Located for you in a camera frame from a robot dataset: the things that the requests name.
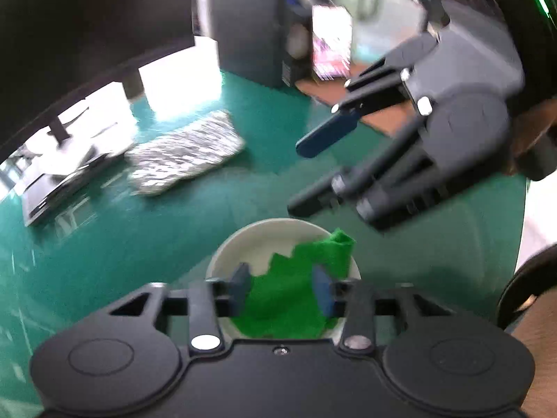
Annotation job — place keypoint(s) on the grey patterned cloth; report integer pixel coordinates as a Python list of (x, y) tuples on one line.
[(187, 156)]

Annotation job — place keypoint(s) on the black keyboard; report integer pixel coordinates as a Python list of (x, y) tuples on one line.
[(56, 191)]

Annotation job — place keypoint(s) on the person's right hand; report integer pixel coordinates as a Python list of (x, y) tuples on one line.
[(537, 139)]

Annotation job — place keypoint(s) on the brown desk mat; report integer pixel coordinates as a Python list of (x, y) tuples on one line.
[(383, 119)]

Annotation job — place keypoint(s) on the black chair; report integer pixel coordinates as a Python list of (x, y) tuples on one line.
[(528, 283)]

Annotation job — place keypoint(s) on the black monitor stand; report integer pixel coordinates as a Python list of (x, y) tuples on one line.
[(132, 82)]

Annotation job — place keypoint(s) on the lit colourful screen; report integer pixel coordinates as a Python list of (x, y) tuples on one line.
[(330, 43)]

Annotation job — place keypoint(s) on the large black monitor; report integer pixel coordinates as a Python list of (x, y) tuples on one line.
[(87, 21)]

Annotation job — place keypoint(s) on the white bowl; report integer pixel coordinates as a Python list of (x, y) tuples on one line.
[(261, 244)]

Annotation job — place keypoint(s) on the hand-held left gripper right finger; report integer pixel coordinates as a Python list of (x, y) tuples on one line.
[(322, 289)]

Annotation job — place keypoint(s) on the green cleaning cloth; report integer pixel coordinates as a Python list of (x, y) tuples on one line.
[(283, 300)]

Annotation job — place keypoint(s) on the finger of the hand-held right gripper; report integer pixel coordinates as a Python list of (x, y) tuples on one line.
[(330, 133), (383, 191)]

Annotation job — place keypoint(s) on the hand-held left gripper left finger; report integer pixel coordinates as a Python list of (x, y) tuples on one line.
[(239, 288)]

